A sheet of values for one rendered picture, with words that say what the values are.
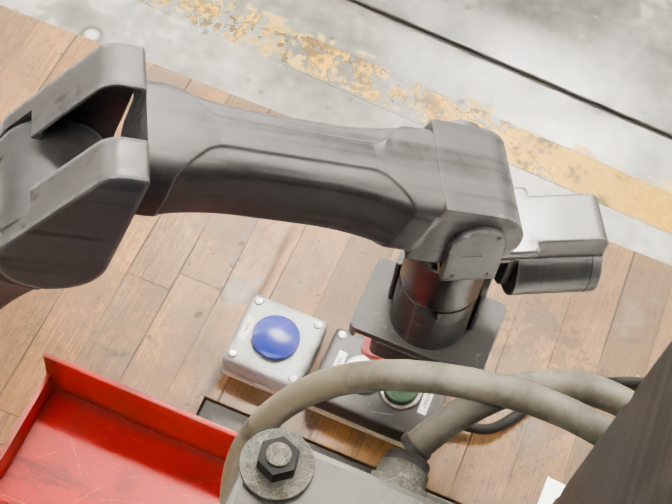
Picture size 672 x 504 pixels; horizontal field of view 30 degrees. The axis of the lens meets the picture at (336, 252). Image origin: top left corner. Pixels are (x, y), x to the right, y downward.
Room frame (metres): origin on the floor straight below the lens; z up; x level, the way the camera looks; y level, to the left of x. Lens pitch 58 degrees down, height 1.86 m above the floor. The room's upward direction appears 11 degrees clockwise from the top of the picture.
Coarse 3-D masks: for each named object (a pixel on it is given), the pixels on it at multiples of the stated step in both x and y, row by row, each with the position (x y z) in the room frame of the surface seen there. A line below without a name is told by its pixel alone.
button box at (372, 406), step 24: (336, 336) 0.49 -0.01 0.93; (360, 336) 0.50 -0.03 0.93; (336, 360) 0.47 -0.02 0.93; (624, 384) 0.51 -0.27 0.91; (312, 408) 0.43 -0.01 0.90; (336, 408) 0.43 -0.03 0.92; (360, 408) 0.43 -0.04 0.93; (384, 408) 0.43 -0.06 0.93; (408, 408) 0.44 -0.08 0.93; (432, 408) 0.44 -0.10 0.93; (384, 432) 0.42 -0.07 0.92; (480, 432) 0.44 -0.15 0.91
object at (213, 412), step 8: (208, 408) 0.42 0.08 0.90; (216, 408) 0.42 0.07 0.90; (224, 408) 0.42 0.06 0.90; (200, 416) 0.41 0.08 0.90; (208, 416) 0.41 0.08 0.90; (216, 416) 0.41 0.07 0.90; (224, 416) 0.41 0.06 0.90; (232, 416) 0.41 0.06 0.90; (240, 416) 0.42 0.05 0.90; (224, 424) 0.41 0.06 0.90; (232, 424) 0.41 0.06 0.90; (240, 424) 0.41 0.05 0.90; (312, 448) 0.40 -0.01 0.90; (320, 448) 0.40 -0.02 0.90; (328, 456) 0.40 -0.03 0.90; (336, 456) 0.40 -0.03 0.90; (352, 464) 0.39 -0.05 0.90; (360, 464) 0.40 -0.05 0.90; (368, 472) 0.39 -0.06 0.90; (432, 496) 0.38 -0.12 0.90
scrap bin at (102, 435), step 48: (48, 384) 0.40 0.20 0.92; (96, 384) 0.40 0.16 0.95; (48, 432) 0.37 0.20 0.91; (96, 432) 0.37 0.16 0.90; (144, 432) 0.38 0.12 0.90; (192, 432) 0.38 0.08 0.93; (0, 480) 0.32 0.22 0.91; (48, 480) 0.33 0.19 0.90; (96, 480) 0.34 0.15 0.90; (144, 480) 0.34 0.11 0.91; (192, 480) 0.35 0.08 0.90
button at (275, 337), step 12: (264, 324) 0.48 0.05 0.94; (276, 324) 0.49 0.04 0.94; (288, 324) 0.49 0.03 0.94; (252, 336) 0.47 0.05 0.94; (264, 336) 0.47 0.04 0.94; (276, 336) 0.47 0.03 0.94; (288, 336) 0.48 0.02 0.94; (264, 348) 0.46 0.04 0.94; (276, 348) 0.46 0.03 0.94; (288, 348) 0.47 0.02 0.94
